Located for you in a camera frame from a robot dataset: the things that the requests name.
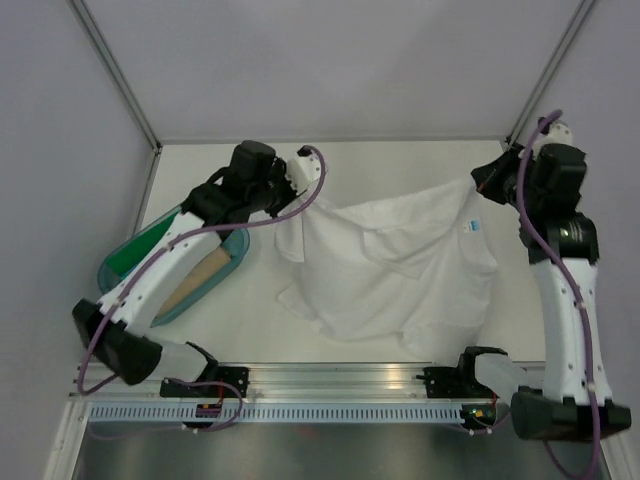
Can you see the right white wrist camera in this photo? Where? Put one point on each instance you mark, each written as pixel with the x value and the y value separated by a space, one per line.
pixel 557 132

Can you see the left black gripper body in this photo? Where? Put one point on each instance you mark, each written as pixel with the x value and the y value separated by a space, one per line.
pixel 276 193

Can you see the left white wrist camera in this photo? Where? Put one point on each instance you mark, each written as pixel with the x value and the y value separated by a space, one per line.
pixel 303 169

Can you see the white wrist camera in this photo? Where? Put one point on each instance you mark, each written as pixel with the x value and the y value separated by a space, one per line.
pixel 557 132
pixel 303 169

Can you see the white slotted cable duct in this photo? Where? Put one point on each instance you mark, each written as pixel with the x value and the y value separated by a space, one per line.
pixel 447 413

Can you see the left aluminium frame post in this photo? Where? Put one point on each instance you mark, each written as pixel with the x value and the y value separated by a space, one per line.
pixel 102 49

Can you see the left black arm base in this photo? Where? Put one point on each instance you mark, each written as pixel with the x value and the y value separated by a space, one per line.
pixel 221 382

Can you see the white t shirt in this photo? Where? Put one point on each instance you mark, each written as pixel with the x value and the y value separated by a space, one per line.
pixel 416 267

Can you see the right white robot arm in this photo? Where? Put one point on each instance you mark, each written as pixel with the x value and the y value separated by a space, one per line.
pixel 574 401

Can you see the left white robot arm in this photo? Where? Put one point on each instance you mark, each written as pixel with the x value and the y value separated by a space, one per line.
pixel 116 329

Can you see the right aluminium frame post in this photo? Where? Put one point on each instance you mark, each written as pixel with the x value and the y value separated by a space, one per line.
pixel 561 50

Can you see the rolled beige t shirt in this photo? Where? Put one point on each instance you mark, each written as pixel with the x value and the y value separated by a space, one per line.
pixel 206 275

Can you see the rolled green t shirt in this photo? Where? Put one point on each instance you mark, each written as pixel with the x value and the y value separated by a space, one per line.
pixel 120 262

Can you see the aluminium frame post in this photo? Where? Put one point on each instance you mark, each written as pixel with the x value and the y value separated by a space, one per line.
pixel 561 50
pixel 102 49

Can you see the aluminium mounting rail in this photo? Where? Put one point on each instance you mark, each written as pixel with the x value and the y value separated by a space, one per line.
pixel 295 383

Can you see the teal translucent plastic bin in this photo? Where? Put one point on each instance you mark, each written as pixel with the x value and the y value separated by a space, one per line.
pixel 237 243

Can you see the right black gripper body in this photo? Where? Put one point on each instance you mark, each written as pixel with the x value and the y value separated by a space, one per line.
pixel 501 184

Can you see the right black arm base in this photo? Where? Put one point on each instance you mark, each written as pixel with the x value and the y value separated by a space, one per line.
pixel 451 383

